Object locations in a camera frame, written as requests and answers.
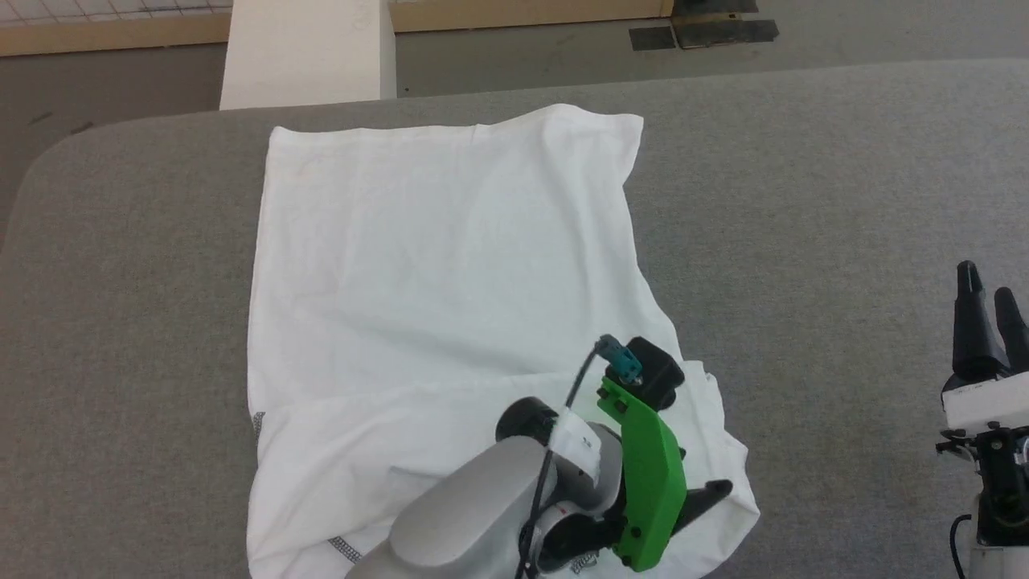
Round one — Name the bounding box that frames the large black floor plate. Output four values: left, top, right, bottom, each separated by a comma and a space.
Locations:
671, 0, 780, 50

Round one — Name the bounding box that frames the wooden panel frame strip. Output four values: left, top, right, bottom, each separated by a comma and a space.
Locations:
0, 0, 676, 58

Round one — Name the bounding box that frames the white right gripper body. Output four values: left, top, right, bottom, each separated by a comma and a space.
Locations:
941, 369, 1029, 436

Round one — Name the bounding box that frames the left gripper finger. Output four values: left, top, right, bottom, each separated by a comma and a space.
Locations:
674, 479, 735, 536

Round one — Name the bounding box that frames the small black floor plate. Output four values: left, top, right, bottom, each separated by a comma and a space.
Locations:
629, 26, 678, 52

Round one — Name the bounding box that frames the white garment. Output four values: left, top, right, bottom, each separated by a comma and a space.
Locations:
245, 103, 761, 579

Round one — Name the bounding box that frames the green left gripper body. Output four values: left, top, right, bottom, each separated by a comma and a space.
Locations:
597, 376, 690, 574

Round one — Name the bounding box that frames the white rectangular pillar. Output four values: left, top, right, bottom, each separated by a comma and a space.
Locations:
219, 0, 398, 112

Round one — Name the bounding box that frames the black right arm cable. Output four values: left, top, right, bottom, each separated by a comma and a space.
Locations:
949, 515, 978, 579

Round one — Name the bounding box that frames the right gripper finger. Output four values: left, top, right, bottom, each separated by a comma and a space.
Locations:
994, 285, 1029, 373
952, 261, 1011, 384

